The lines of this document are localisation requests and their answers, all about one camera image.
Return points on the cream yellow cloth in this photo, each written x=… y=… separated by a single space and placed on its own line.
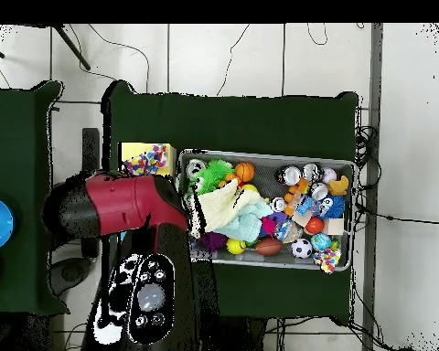
x=223 y=206

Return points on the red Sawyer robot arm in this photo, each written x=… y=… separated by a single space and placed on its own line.
x=120 y=204

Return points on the silver mesh bin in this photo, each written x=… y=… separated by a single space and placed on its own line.
x=270 y=157

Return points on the wooden three-hole box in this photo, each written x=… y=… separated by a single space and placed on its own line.
x=131 y=150

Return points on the green spiky puffer toy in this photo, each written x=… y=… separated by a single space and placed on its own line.
x=210 y=173

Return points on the orange toy basketball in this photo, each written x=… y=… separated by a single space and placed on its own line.
x=245 y=171

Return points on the light blue cloth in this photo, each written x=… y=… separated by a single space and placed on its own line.
x=247 y=221

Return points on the yellow smiley ball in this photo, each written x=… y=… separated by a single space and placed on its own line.
x=236 y=246

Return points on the brown toy football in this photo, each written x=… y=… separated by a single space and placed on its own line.
x=269 y=247

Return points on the black white soccer ball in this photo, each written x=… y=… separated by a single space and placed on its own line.
x=301 y=248

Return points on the blue globe ball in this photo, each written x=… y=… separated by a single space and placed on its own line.
x=321 y=242

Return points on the large blue spiky puffer toy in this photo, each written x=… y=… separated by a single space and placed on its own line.
x=334 y=206

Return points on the knotted polka dot cloth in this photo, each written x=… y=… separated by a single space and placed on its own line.
x=327 y=260

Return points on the black standing panel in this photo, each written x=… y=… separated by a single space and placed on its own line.
x=90 y=150

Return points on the grey round floor stand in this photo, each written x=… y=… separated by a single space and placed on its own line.
x=71 y=272

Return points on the long black tripod leg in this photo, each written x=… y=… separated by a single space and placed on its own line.
x=73 y=49

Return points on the dark green side tablecloth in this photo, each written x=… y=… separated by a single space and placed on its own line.
x=18 y=146

